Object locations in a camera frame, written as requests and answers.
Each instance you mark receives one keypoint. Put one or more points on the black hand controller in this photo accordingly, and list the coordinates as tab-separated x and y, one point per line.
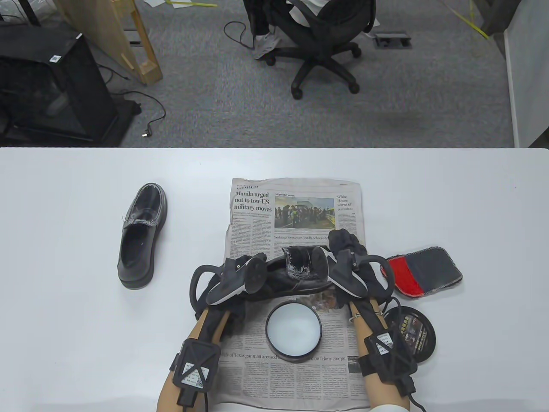
240	279
343	274

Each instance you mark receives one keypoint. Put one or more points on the person's left hand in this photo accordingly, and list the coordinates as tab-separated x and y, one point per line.
238	309

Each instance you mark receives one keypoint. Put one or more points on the white partition panel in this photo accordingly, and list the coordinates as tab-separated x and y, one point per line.
529	73

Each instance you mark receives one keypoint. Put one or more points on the person's right hand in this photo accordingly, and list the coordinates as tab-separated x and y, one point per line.
343	240

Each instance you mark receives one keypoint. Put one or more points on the newspaper sheet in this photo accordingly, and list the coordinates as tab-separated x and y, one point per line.
296	214

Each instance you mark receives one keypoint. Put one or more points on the black right hand controller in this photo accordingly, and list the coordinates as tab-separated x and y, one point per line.
343	274

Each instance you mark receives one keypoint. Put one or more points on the black cream tin lid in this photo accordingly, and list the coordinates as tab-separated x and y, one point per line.
418	334

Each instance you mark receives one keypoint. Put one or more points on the person's right forearm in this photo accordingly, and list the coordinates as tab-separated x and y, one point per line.
364	326

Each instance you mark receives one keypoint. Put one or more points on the black leather shoe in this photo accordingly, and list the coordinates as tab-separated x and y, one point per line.
296	279
137	244

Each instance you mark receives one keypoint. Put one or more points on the black left hand controller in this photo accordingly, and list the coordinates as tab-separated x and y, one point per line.
240	279

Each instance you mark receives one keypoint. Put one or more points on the black cabinet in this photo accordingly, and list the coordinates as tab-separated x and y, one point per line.
47	81

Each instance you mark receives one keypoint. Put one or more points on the black swivel office chair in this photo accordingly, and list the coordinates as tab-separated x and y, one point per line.
326	47

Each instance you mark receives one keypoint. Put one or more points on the red and grey polishing cloth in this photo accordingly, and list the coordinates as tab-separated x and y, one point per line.
429	268

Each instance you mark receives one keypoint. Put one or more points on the black leather care cream tin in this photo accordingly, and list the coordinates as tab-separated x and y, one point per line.
293	330

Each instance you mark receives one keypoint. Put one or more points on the person's left forearm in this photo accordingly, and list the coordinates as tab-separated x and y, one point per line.
203	330

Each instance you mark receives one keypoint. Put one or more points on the yellow floor tape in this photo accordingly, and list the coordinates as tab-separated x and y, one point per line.
472	23

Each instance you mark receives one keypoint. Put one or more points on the floor socket box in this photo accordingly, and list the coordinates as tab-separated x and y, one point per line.
391	40

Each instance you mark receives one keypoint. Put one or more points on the wooden frame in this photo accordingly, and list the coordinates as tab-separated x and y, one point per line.
107	30

